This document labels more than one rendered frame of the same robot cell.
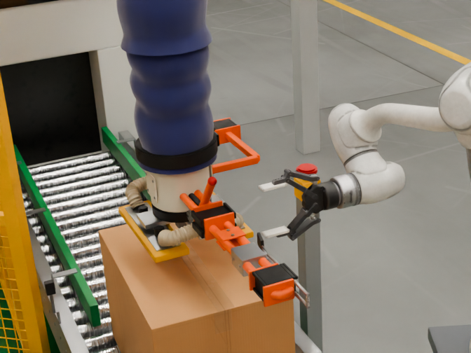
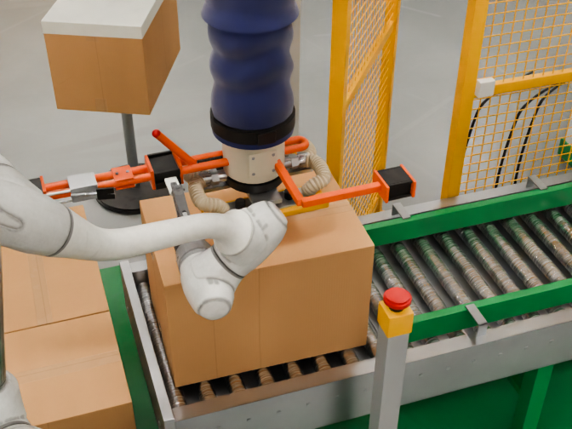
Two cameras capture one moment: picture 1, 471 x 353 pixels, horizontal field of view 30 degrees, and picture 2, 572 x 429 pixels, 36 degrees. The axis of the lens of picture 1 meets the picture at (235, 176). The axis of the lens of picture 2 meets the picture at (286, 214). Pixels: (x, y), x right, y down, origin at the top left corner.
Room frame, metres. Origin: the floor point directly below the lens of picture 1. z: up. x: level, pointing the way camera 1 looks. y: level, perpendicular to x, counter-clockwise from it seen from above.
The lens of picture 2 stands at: (2.41, -1.82, 2.51)
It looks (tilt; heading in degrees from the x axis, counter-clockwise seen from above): 38 degrees down; 92
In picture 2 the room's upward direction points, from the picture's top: straight up
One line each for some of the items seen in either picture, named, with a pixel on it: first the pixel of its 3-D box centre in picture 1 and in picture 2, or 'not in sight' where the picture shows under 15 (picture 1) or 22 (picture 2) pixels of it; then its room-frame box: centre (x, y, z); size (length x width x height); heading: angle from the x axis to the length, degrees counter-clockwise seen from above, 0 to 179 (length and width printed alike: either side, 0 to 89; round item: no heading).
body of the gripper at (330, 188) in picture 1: (318, 197); not in sight; (2.11, -0.22, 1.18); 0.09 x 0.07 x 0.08; 112
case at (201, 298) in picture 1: (193, 316); (254, 273); (2.23, 0.15, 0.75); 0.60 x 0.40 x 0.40; 20
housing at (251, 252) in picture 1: (248, 259); (82, 186); (1.81, -0.02, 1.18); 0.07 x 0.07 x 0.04; 22
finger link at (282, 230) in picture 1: (275, 232); not in sight; (2.06, -0.10, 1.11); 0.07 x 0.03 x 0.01; 112
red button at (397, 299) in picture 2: (306, 172); (397, 300); (2.62, -0.24, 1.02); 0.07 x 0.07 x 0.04
